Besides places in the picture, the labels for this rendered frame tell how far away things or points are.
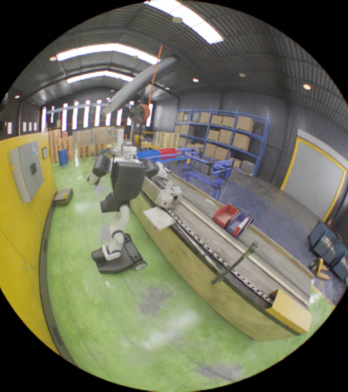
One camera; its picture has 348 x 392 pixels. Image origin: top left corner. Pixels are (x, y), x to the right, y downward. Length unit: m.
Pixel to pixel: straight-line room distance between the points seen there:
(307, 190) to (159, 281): 11.19
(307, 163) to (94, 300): 12.22
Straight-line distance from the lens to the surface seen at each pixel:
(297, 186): 11.11
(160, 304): 1.62
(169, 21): 9.83
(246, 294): 1.10
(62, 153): 7.47
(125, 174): 0.80
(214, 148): 11.27
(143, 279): 1.69
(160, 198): 1.22
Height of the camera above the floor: 1.61
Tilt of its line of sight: 31 degrees down
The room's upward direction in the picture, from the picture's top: 10 degrees clockwise
